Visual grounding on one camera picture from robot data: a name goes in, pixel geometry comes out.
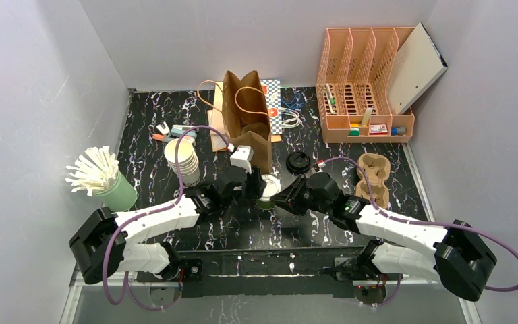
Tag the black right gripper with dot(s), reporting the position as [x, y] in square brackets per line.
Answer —
[293, 196]

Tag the stack of white lids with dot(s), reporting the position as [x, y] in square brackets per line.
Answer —
[182, 159]

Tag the white folder board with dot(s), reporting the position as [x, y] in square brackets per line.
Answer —
[418, 64]

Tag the orange file organizer rack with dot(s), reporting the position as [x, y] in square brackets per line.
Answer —
[352, 86]

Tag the brown paper bag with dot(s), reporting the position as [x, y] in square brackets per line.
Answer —
[245, 117]

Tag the green paper coffee cup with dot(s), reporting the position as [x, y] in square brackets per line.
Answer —
[265, 205]

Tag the checkered paper sheet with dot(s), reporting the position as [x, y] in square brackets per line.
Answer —
[272, 93]

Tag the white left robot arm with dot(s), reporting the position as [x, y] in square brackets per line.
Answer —
[109, 242]

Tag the cardboard cup carrier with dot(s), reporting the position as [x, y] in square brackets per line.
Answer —
[378, 169]

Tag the black coffee cup lid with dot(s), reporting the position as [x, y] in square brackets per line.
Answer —
[298, 162]

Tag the green cup of stirrers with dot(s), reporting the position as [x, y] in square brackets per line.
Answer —
[96, 172]

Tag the white lid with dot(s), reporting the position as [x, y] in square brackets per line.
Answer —
[273, 187]

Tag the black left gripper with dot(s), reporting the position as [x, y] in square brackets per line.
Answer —
[249, 187]

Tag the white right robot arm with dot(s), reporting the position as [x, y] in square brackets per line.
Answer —
[452, 256]

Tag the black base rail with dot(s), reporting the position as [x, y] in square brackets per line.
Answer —
[338, 263]

